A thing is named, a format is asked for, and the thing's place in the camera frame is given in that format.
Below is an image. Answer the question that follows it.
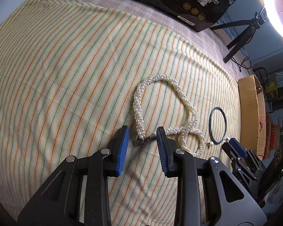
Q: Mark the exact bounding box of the thick braided pearl necklace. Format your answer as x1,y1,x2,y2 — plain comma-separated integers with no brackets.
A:
133,73,207,158

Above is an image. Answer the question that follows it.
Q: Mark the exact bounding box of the orange cloth covered stand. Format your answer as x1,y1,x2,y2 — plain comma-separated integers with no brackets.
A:
264,113,281,159

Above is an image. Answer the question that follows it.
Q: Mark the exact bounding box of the black power cable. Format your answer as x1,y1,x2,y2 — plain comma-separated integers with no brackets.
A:
230,46,253,73

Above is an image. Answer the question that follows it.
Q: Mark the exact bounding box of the open cardboard box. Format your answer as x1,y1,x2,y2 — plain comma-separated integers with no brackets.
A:
238,75,266,160

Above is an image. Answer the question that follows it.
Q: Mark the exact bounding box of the yellow black crate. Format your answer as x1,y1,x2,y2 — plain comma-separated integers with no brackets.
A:
265,81,278,99

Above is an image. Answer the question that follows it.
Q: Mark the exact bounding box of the black tripod stand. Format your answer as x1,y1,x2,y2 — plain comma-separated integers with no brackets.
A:
211,7,265,63

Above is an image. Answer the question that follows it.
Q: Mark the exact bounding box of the dark bangle ring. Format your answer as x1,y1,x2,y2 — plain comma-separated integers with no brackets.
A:
208,106,228,146

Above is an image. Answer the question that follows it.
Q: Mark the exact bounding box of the black clothes rack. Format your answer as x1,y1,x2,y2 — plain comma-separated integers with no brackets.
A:
252,67,274,113

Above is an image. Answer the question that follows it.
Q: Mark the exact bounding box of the yellow striped bed sheet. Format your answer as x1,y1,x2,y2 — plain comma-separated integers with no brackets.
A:
0,0,241,225

